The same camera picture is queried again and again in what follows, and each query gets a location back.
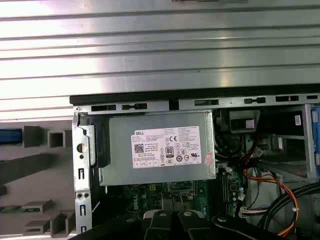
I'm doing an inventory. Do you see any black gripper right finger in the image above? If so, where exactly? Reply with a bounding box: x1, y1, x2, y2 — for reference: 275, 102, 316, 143
172, 191, 305, 240

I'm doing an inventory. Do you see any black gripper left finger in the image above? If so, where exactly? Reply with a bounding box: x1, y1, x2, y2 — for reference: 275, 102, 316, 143
74, 191, 176, 240

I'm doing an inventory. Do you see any hard disk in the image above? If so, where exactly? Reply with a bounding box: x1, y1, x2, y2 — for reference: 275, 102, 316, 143
0, 128, 23, 146

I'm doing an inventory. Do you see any green motherboard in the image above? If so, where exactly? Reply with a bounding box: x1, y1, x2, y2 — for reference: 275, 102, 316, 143
107, 172, 248, 218

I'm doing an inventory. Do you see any black RAM slot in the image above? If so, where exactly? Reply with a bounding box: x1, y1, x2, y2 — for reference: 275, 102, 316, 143
211, 172, 222, 216
219, 172, 230, 216

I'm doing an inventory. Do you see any grey power supply unit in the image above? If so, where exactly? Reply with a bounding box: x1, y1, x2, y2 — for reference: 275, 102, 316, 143
99, 109, 217, 187

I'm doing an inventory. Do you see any black PC case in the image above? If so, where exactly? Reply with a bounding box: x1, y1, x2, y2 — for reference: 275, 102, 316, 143
69, 87, 320, 240

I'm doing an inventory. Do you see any grey parts rack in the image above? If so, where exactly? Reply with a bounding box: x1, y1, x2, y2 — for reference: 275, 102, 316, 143
0, 119, 76, 237

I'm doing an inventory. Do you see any metal optical drive bay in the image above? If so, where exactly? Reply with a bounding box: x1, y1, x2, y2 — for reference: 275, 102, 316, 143
254, 104, 320, 179

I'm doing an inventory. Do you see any blue plastic drive latch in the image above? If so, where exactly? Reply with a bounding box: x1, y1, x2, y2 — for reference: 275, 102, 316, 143
309, 104, 320, 173

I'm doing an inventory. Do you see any orange yellow wire bundle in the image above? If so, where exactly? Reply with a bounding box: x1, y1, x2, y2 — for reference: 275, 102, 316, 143
238, 147, 301, 238

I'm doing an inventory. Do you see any black cable bundle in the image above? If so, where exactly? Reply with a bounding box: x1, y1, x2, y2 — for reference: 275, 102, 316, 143
257, 183, 320, 232

